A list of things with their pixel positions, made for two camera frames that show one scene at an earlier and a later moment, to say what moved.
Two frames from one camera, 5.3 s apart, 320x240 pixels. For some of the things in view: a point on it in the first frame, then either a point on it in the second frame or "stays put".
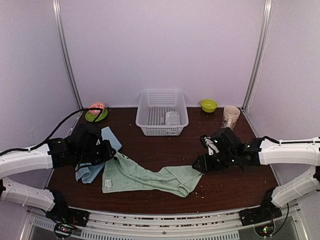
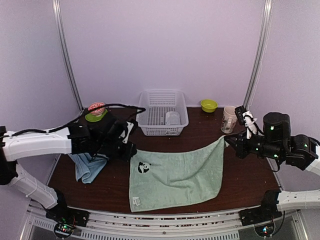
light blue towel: [86, 172] stays put
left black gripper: [108, 152] to [131, 151]
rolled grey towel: [172, 118] stays put
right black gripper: [205, 165] to [241, 148]
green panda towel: [121, 173] to [162, 179]
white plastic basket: [162, 112] stays put
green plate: [91, 117] stays put
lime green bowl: [208, 105] stays put
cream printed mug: [231, 115] stays put
